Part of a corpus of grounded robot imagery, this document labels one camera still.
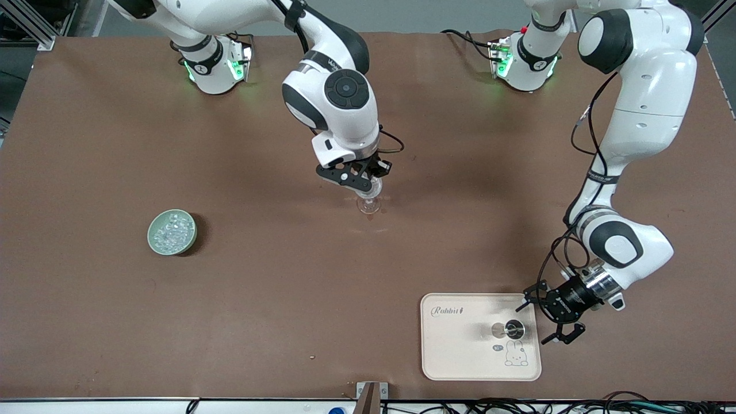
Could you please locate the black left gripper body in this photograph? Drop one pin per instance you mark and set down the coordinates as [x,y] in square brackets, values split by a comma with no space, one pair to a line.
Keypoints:
[566,299]

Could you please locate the metal jigger cup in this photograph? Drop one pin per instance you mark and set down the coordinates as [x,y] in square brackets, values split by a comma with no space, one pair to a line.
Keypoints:
[512,329]

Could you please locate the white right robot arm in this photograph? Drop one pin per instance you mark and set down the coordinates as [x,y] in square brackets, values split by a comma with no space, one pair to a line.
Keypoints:
[345,115]

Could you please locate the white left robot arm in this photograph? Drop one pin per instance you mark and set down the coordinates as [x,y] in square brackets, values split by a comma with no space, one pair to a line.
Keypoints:
[644,115]

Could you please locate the clear wine glass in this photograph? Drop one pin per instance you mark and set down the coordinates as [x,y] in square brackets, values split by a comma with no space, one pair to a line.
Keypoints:
[369,202]

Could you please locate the clear ice cubes pile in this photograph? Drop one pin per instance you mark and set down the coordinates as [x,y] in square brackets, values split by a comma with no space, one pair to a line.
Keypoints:
[172,232]

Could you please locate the cream rabbit print tray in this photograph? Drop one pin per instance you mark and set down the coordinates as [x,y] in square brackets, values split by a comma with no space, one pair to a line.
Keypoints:
[460,351]

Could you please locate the brown table cover sheet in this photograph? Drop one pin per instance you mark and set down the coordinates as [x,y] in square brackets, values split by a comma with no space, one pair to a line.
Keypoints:
[230,316]

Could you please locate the green ceramic bowl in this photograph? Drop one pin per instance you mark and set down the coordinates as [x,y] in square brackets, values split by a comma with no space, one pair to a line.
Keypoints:
[152,238]

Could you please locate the blue bottle cap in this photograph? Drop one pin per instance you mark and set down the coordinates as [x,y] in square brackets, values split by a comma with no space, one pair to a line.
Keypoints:
[337,410]

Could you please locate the aluminium frame profile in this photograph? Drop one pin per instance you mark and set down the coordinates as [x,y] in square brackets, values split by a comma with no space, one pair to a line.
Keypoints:
[713,17]
[31,26]

